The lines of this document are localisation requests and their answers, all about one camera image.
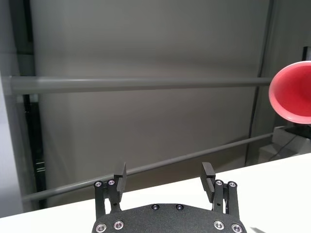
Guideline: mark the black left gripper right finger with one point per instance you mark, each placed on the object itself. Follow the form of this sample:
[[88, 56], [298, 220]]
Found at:
[[223, 199]]

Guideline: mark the black flat device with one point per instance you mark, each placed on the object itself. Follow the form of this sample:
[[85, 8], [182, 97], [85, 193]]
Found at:
[[301, 133]]

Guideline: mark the thick grey horizontal rail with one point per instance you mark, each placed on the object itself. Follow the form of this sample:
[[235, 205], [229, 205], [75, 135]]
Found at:
[[145, 85]]

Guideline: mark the black vertical post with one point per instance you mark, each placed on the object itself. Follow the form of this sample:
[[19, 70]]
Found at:
[[36, 145]]

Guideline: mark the black framed panel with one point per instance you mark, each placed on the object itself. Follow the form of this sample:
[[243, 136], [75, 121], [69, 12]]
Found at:
[[303, 53]]

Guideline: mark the grey vertical frame post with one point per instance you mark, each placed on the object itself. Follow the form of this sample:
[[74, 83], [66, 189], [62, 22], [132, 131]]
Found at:
[[261, 72], [14, 145]]

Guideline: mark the pink plastic cup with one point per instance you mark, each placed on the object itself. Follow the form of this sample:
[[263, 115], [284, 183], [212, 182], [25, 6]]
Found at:
[[294, 94]]

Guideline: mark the white box furniture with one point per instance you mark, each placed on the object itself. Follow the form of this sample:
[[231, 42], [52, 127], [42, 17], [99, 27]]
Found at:
[[291, 148]]

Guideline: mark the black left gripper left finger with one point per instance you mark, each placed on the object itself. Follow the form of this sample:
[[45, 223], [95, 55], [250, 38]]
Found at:
[[109, 196]]

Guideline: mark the thin grey horizontal rail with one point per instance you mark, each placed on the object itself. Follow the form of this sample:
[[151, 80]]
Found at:
[[170, 160]]

